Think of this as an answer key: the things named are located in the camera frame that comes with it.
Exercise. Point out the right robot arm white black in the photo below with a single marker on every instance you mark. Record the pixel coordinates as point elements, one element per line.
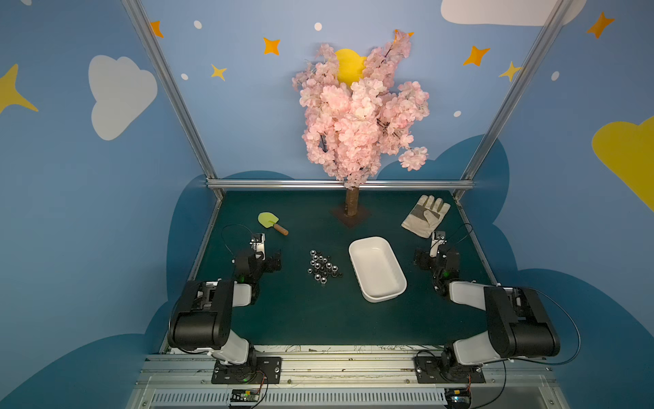
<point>517,323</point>

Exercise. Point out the aluminium frame back bar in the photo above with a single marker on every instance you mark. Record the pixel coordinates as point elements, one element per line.
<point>335,185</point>

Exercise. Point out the aluminium front rail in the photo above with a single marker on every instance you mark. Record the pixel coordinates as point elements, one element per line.
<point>340,376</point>

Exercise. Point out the left green circuit board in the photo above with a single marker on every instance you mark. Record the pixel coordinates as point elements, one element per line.
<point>245,396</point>

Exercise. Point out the white storage box tray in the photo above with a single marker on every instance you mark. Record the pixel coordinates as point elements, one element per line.
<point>377,269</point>

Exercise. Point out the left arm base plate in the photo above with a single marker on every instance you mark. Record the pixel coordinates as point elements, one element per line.
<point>264,369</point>

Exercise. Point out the aluminium frame right post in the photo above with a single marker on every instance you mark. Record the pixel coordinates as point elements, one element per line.
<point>544,41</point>

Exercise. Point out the aluminium frame left post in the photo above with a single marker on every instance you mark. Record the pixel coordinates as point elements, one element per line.
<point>140,22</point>

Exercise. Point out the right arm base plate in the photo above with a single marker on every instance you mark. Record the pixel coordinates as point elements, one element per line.
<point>430,369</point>

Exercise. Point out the right green circuit board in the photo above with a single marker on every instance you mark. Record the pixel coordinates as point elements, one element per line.
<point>458,399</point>

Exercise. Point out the pink cherry blossom tree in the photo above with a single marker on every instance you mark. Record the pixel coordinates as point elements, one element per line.
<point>350,126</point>

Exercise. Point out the green circuit board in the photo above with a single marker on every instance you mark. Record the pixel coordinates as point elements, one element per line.
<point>458,399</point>
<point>245,396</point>

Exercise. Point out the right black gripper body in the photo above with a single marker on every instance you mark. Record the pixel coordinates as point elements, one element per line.
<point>421,258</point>

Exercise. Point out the aluminium frame post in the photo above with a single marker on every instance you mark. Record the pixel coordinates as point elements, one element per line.
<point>544,41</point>
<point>140,22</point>

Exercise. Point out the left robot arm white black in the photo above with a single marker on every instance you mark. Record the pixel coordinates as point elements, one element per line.
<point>201,321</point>

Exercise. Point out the grey work glove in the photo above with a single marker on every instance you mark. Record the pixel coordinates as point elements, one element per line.
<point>427,214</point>

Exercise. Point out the green toy shovel wooden handle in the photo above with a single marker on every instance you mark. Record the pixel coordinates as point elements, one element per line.
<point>269,220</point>

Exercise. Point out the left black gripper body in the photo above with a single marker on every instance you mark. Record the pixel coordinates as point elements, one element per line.
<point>273,262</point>

